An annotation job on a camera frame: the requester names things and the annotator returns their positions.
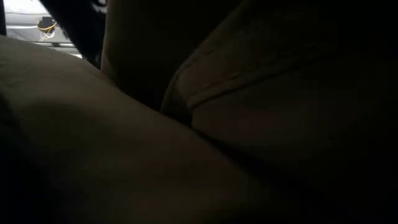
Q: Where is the tan garment with stitched hem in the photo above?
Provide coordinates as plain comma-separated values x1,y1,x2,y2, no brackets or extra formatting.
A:
160,0,398,224

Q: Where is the beige garment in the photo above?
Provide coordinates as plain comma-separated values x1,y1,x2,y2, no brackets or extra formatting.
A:
0,34,280,224

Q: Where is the grey ceiling rail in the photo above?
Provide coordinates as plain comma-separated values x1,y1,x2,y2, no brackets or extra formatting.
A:
30,41,78,49

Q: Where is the black ceiling camera, yellow cable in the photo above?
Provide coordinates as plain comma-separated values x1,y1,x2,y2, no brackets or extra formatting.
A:
36,16,58,42

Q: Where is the black post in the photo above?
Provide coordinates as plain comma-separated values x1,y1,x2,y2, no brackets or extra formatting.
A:
0,0,7,37

